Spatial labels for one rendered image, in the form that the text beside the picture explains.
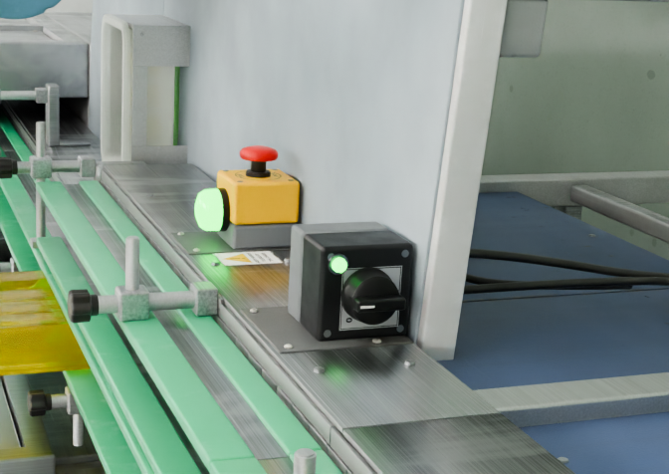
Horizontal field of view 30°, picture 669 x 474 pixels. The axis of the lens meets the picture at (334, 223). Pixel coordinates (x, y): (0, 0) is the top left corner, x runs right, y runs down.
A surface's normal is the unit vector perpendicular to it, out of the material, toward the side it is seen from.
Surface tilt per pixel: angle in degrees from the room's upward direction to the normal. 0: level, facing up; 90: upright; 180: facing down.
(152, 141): 90
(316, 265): 0
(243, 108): 0
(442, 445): 90
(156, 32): 90
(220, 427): 90
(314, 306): 0
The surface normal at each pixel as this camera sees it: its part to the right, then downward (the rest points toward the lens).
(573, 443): 0.05, -0.97
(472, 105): 0.33, 0.37
